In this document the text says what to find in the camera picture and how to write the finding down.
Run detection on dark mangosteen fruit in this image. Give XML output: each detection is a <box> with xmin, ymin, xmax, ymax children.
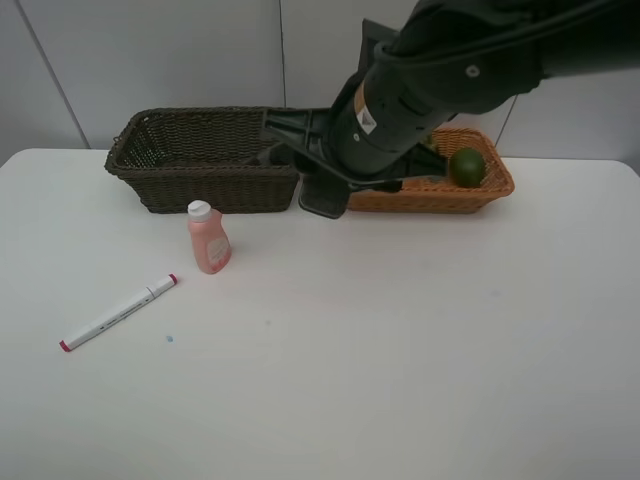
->
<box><xmin>421</xmin><ymin>133</ymin><xmax>439</xmax><ymax>153</ymax></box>

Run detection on dark green pump bottle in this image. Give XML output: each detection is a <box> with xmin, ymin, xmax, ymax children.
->
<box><xmin>244</xmin><ymin>143</ymin><xmax>294</xmax><ymax>167</ymax></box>

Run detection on orange wicker basket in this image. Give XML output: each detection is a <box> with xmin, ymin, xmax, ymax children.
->
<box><xmin>347</xmin><ymin>128</ymin><xmax>515</xmax><ymax>214</ymax></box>

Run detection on white marker red caps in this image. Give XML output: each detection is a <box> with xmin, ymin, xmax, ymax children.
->
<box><xmin>59</xmin><ymin>274</ymin><xmax>178</xmax><ymax>352</ymax></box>

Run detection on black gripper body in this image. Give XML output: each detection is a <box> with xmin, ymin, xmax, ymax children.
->
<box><xmin>263</xmin><ymin>69</ymin><xmax>458</xmax><ymax>193</ymax></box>

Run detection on green lime fruit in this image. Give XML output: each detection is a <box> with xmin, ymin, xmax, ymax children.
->
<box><xmin>449</xmin><ymin>147</ymin><xmax>486</xmax><ymax>188</ymax></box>

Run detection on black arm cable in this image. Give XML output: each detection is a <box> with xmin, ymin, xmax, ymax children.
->
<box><xmin>379</xmin><ymin>0</ymin><xmax>621</xmax><ymax>66</ymax></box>

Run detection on pink bottle white cap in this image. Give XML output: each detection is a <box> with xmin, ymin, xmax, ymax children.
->
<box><xmin>187</xmin><ymin>200</ymin><xmax>232</xmax><ymax>274</ymax></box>

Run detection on dark brown wicker basket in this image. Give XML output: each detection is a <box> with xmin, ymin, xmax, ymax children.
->
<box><xmin>105</xmin><ymin>106</ymin><xmax>299</xmax><ymax>214</ymax></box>

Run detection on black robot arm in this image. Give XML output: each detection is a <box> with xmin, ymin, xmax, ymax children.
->
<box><xmin>263</xmin><ymin>1</ymin><xmax>639</xmax><ymax>190</ymax></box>

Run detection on dark grey whiteboard eraser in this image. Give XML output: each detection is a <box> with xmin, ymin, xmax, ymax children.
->
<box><xmin>298</xmin><ymin>175</ymin><xmax>351</xmax><ymax>219</ymax></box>

